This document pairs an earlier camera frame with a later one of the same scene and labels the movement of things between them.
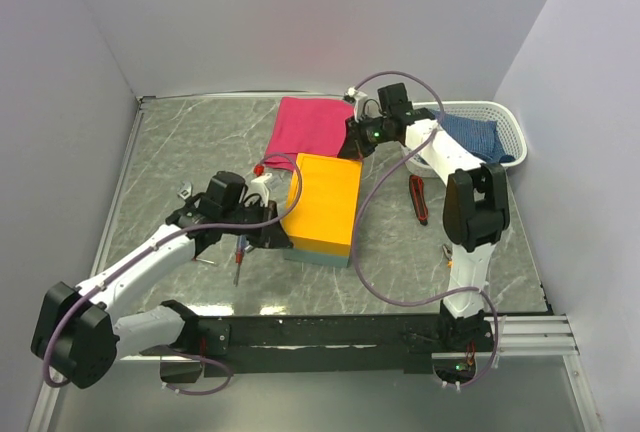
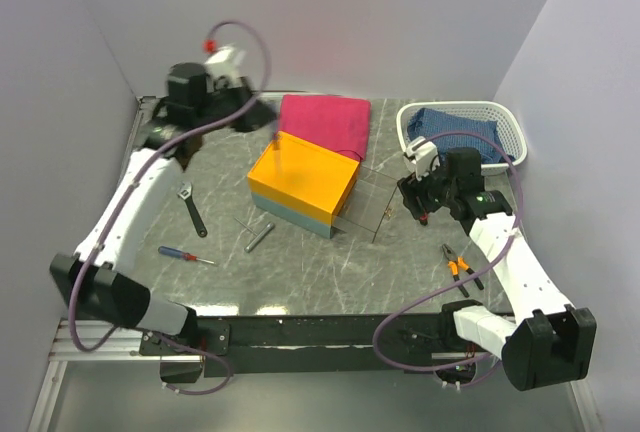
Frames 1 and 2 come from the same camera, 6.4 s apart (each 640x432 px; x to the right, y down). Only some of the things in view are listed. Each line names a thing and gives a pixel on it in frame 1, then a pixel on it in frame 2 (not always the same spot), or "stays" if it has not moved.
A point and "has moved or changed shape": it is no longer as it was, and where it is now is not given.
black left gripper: [271, 236] → [257, 116]
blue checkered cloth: [478, 136] stays
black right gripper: [353, 146] → [410, 188]
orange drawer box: [321, 226] has moved or changed shape
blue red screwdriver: [239, 256] → [276, 149]
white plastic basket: [512, 139] stays
